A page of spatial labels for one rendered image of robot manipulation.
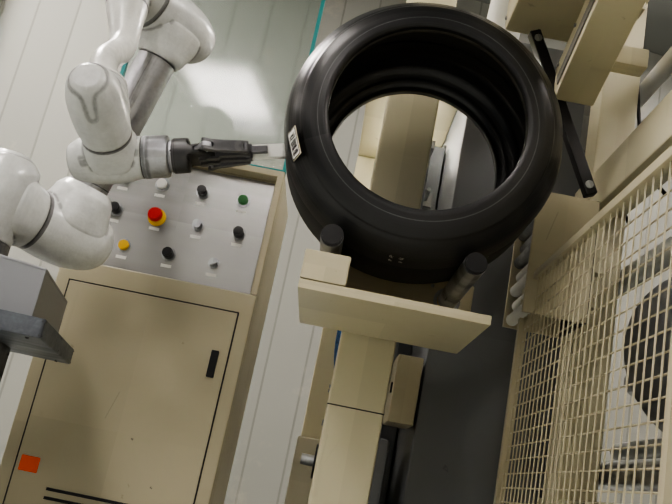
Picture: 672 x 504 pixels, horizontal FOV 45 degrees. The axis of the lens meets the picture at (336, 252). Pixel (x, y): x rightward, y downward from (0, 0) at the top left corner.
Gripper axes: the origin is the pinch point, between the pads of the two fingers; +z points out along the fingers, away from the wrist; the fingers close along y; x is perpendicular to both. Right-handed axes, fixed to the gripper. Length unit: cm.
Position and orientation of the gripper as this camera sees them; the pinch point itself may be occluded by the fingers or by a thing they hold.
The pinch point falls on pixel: (268, 151)
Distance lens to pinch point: 173.9
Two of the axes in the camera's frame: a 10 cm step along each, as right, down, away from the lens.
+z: 10.0, -0.5, 0.5
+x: 0.6, 9.6, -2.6
